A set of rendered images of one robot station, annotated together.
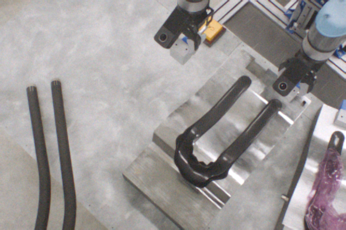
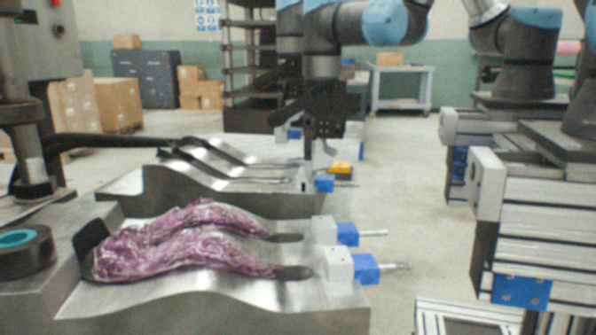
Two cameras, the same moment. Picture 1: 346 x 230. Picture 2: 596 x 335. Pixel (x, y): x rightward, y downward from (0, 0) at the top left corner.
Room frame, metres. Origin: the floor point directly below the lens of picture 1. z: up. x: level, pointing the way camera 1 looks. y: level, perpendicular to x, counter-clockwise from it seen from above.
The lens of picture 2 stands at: (0.17, -0.99, 1.17)
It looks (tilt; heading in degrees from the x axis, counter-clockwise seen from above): 18 degrees down; 63
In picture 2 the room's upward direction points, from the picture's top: straight up
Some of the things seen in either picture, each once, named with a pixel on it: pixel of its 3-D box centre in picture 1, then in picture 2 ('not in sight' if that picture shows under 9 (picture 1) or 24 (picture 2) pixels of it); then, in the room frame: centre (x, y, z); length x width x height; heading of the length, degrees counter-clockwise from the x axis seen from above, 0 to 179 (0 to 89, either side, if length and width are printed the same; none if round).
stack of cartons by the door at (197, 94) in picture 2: not in sight; (202, 88); (1.90, 6.53, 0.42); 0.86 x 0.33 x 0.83; 142
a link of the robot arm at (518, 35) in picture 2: not in sight; (531, 32); (1.19, -0.33, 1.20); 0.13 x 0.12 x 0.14; 73
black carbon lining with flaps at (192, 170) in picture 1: (227, 129); (224, 159); (0.40, -0.15, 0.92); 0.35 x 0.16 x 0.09; 142
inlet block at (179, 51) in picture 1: (192, 40); (298, 133); (0.65, -0.04, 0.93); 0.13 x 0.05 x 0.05; 142
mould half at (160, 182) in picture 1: (218, 136); (221, 176); (0.40, -0.13, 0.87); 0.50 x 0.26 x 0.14; 142
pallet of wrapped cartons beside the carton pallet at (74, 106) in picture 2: not in sight; (32, 112); (-0.56, 4.08, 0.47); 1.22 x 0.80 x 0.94; 146
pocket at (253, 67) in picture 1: (255, 70); not in sight; (0.60, -0.23, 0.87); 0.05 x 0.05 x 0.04; 52
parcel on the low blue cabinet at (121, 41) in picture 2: not in sight; (127, 42); (0.71, 7.31, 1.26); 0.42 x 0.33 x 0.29; 142
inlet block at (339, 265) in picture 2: not in sight; (368, 268); (0.48, -0.61, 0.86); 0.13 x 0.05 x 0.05; 160
